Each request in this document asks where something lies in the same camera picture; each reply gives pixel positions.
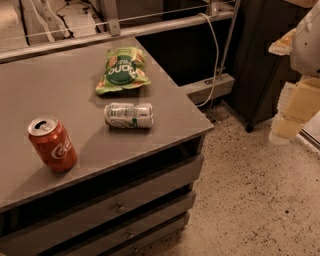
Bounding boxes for silver green 7up can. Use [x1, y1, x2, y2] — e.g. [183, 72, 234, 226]
[104, 103, 153, 129]

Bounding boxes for white hanging cable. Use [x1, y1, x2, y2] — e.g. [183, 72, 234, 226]
[195, 12, 220, 109]

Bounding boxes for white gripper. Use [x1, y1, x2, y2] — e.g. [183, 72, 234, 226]
[277, 1, 320, 122]

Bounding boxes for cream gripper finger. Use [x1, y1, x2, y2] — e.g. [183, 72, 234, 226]
[269, 115, 303, 145]

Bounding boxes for grey metal railing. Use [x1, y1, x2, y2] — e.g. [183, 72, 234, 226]
[0, 0, 240, 64]

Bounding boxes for grey drawer cabinet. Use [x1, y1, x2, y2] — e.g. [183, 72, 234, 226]
[0, 44, 211, 256]

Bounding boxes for red coca-cola can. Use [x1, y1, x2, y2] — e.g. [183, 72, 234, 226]
[28, 116, 77, 172]

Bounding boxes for green chip bag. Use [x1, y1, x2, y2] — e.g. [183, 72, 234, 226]
[95, 47, 151, 95]

